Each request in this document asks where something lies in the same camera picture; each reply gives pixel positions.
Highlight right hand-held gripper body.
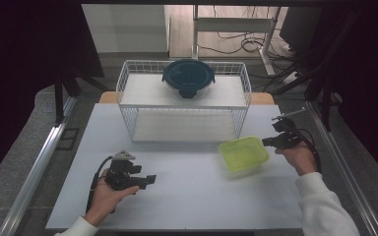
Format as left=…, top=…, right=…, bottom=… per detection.
left=271, top=108, right=308, bottom=149

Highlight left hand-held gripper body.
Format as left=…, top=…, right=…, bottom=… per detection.
left=103, top=149, right=147, bottom=192

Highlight green lidded plastic container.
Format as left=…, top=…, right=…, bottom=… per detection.
left=218, top=135, right=271, bottom=174

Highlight white wire rack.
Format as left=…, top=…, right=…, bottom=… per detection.
left=115, top=59, right=253, bottom=144

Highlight round glass container blue lid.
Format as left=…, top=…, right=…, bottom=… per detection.
left=161, top=58, right=217, bottom=100

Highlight person's right hand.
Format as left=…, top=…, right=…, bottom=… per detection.
left=274, top=144, right=318, bottom=177

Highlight person's left hand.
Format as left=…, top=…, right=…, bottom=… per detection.
left=84, top=176, right=141, bottom=228

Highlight black curtain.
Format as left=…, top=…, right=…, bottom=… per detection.
left=0, top=0, right=105, bottom=191
left=275, top=4, right=378, bottom=190

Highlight black stand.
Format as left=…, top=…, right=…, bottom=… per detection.
left=52, top=73, right=82, bottom=128

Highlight right hand-held gripper black cable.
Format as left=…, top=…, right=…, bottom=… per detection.
left=294, top=128, right=323, bottom=174

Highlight hand-held gripper black cable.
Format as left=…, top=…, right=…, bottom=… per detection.
left=85, top=155, right=114, bottom=214
left=294, top=128, right=323, bottom=174

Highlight left hand-held gripper black cable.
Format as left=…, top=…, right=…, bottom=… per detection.
left=85, top=155, right=114, bottom=214

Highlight metal rail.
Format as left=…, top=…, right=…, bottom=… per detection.
left=0, top=96, right=77, bottom=236
left=306, top=99, right=378, bottom=236

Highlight black floor cables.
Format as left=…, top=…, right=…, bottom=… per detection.
left=196, top=5, right=296, bottom=96

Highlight white desk frame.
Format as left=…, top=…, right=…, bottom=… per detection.
left=191, top=4, right=283, bottom=77

